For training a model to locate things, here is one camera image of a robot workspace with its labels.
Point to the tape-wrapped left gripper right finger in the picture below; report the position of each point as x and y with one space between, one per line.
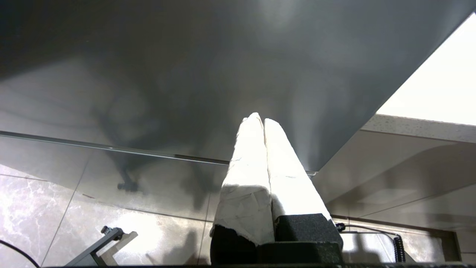
290 178

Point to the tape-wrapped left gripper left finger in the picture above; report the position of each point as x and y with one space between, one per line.
247 178

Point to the shiny metal robot base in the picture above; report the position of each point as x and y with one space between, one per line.
368 247

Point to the steel under-counter cabinet front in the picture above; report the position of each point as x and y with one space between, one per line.
401 178

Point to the steel appliance door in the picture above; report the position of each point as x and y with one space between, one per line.
167 74

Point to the grey metal base bracket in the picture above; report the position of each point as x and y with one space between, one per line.
100 247

